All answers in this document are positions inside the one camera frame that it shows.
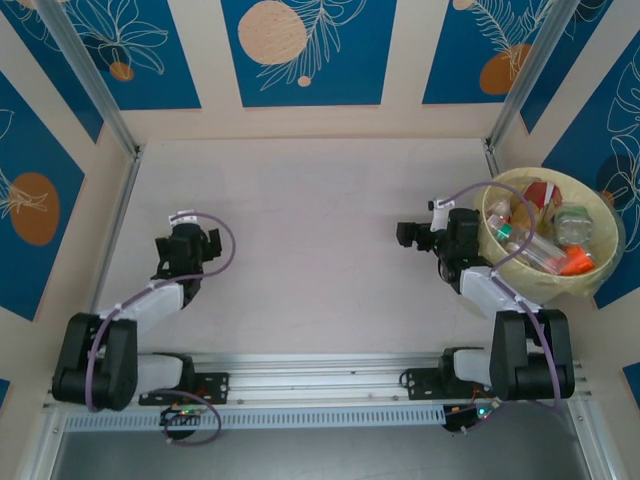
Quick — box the white label bottle green cap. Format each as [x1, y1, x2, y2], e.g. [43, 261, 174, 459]
[485, 213, 517, 247]

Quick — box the clear bottle purple label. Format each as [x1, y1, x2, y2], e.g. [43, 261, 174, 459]
[483, 195, 517, 219]

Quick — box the clear bottle white code label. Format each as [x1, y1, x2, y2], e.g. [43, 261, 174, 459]
[519, 232, 570, 275]

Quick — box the amber tea bottle red label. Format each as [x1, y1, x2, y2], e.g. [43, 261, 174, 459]
[522, 179, 565, 214]

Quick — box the clear bottle green label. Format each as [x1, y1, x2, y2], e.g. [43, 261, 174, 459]
[553, 205, 592, 247]

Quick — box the tea bottle orange white label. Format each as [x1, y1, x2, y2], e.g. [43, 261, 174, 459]
[558, 243, 597, 277]

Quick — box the pale yellow round bin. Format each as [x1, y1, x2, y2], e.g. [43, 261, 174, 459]
[472, 167, 626, 304]

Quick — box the small circuit board green light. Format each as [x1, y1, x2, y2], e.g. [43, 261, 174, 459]
[158, 405, 207, 427]
[442, 404, 496, 435]

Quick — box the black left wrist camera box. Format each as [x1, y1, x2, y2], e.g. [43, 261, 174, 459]
[206, 227, 224, 262]

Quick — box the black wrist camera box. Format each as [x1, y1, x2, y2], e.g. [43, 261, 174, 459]
[396, 220, 427, 248]
[206, 227, 224, 262]

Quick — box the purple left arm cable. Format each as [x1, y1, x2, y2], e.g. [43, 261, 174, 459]
[85, 213, 237, 446]

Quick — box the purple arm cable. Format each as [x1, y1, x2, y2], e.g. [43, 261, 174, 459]
[85, 213, 237, 446]
[444, 182, 564, 436]

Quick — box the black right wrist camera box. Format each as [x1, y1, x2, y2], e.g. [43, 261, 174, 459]
[396, 220, 427, 248]

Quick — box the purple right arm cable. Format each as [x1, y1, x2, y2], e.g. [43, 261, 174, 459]
[444, 182, 564, 436]

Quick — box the aluminium table edge rail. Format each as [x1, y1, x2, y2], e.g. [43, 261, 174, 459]
[89, 147, 146, 314]
[482, 138, 499, 176]

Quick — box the blue floral wall panel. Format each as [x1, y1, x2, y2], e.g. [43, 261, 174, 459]
[64, 0, 202, 112]
[0, 69, 86, 323]
[421, 0, 559, 106]
[219, 0, 400, 108]
[518, 0, 617, 135]
[541, 47, 640, 311]
[0, 7, 105, 145]

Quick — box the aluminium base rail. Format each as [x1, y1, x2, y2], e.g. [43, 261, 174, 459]
[42, 349, 594, 412]

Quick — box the aluminium frame post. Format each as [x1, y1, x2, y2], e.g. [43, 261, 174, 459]
[485, 0, 584, 151]
[34, 0, 144, 157]

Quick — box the grey slotted cable tray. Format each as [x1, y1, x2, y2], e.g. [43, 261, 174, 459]
[62, 403, 447, 434]

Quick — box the aluminium frame bar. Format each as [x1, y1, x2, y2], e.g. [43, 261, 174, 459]
[568, 399, 619, 480]
[19, 409, 69, 480]

